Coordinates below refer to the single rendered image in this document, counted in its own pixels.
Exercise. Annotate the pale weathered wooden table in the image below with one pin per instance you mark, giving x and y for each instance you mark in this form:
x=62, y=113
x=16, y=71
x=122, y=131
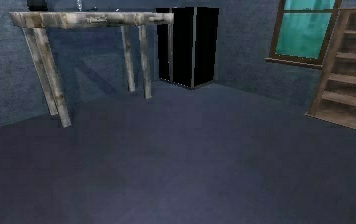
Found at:
x=86, y=19

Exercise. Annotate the black cabinet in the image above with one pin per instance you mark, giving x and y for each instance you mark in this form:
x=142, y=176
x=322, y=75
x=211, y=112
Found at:
x=186, y=46

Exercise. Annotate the brown wooden shelf unit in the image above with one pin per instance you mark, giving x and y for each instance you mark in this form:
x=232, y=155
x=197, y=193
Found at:
x=347, y=76

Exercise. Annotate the small clear glass object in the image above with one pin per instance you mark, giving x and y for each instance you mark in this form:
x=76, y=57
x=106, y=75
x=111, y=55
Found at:
x=79, y=5

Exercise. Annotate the black object on table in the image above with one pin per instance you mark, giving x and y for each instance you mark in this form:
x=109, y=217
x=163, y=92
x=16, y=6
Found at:
x=36, y=4

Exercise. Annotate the brown framed window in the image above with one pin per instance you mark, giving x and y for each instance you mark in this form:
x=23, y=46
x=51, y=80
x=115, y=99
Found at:
x=302, y=33

